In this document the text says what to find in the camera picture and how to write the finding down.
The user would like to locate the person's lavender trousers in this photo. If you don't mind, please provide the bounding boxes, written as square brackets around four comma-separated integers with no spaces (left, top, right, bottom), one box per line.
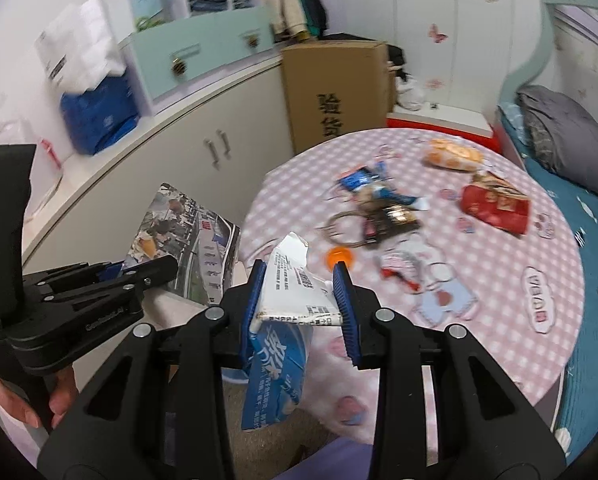
[161,410,380,480]

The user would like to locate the person's left hand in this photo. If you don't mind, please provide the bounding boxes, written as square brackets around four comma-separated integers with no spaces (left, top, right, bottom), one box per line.
[0,365,78,429]

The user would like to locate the black clothing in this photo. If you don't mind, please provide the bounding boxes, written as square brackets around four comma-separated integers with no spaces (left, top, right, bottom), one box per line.
[386,45,408,81]

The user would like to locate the thin grey ring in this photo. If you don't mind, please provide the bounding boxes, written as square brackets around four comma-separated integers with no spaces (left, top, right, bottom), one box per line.
[320,209,369,249]

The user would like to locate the white paper bag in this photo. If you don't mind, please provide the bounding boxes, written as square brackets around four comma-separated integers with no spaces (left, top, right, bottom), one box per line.
[34,0,130,93]

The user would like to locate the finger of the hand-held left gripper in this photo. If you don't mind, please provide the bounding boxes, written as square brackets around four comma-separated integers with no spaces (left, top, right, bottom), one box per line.
[39,254,179,311]
[22,261,125,291]

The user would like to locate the orange bread packet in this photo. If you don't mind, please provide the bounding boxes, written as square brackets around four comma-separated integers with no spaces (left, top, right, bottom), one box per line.
[424,139,484,171]

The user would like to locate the bed with teal sheet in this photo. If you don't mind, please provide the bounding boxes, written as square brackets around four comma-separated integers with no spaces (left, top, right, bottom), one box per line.
[499,105,598,466]

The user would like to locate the red fabric bench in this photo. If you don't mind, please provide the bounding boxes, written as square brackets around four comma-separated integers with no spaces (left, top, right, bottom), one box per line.
[386,101,496,147]

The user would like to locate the teal curved bed headboard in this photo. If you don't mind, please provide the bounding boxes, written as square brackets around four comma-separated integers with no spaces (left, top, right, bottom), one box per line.
[499,0,598,106]

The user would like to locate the white blue snack wrapper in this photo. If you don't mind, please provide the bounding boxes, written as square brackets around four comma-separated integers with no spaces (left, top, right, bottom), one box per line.
[241,232,342,433]

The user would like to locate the blue bag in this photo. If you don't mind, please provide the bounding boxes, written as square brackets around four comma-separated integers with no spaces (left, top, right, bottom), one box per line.
[60,72,141,156]

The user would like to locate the printed picture board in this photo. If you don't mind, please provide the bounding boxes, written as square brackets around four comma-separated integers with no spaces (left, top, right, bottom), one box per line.
[129,182,241,306]

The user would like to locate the white cabinet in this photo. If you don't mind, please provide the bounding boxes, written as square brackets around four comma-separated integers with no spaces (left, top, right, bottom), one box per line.
[19,50,300,281]

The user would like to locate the large cardboard box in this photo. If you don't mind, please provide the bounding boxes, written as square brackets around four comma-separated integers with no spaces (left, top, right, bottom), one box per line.
[280,40,395,156]

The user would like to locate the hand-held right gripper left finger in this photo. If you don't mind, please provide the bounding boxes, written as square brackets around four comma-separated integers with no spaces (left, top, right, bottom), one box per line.
[36,259,270,480]

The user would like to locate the teal drawer unit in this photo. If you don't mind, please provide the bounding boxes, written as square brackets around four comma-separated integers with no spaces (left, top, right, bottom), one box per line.
[129,2,276,116]

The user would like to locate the white cloth bag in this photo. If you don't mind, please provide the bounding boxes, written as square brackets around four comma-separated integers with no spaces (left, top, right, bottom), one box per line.
[396,77,425,111]

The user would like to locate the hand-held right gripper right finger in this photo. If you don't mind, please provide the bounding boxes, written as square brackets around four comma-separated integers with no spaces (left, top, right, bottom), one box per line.
[331,261,567,480]

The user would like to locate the white red wrapper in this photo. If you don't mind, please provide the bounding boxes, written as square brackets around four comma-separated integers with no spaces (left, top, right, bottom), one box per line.
[376,245,454,293]

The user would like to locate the dark brown snack wrapper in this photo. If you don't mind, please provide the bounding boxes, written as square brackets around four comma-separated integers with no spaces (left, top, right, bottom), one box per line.
[354,192,422,251]

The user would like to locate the red snack packet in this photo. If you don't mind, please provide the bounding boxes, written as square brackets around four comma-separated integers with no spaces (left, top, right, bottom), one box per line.
[460,170,530,236]

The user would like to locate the pink checked tablecloth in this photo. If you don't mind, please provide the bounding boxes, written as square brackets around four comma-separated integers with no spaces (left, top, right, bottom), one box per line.
[219,127,587,456]

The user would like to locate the white plastic bag red print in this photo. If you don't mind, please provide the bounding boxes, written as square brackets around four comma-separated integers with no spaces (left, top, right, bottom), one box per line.
[0,92,64,211]

